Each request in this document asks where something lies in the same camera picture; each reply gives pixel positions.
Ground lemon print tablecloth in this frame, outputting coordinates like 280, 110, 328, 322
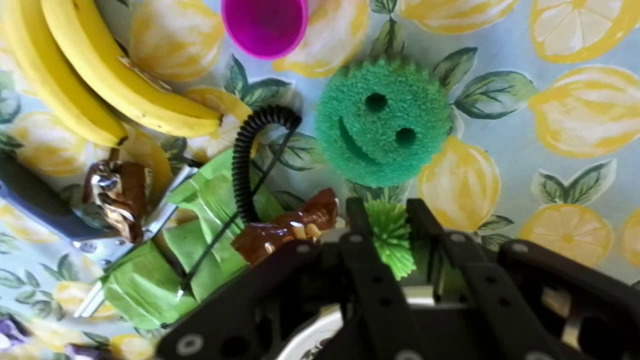
0, 0, 640, 360

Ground yellow banana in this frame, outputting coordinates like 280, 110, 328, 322
37, 0, 224, 140
0, 0, 127, 148

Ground green foil packet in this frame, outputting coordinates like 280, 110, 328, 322
74, 146, 291, 335

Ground purple plastic cup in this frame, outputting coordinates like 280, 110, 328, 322
220, 0, 309, 63

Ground black coiled cable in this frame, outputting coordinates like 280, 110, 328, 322
178, 105, 304, 296

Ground dark handled knife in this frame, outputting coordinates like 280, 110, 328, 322
0, 150, 101, 245

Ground brown snack packet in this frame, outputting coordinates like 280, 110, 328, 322
230, 189, 340, 266

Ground green smiley face sponge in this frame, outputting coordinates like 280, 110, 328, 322
314, 59, 455, 191

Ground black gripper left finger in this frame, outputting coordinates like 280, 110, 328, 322
155, 197, 427, 360

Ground silver brown candy wrapper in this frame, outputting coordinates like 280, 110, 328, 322
78, 159, 152, 246

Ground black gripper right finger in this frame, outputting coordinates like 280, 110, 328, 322
405, 198, 640, 360

